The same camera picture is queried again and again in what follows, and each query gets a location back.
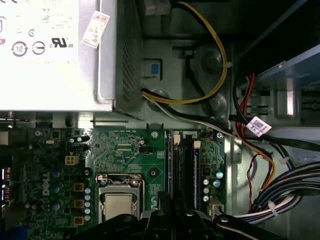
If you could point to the silver CPU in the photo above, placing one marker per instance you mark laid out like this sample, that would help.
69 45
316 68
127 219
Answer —
118 207

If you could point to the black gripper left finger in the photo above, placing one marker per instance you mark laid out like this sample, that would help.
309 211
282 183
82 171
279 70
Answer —
160 225

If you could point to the grey power supply unit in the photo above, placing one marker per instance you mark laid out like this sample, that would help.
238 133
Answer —
50 75

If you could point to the black PC case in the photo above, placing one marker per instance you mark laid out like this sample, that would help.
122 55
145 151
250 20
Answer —
175 75

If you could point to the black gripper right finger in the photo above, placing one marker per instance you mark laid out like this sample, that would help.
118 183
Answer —
190 225

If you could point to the green motherboard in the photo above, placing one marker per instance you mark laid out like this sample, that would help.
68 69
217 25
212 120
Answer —
120 150

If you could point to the black RAM slot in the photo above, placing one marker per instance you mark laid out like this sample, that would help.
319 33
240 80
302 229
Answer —
176 165
188 170

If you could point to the metal socket cover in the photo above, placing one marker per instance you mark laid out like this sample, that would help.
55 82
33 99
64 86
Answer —
102 205

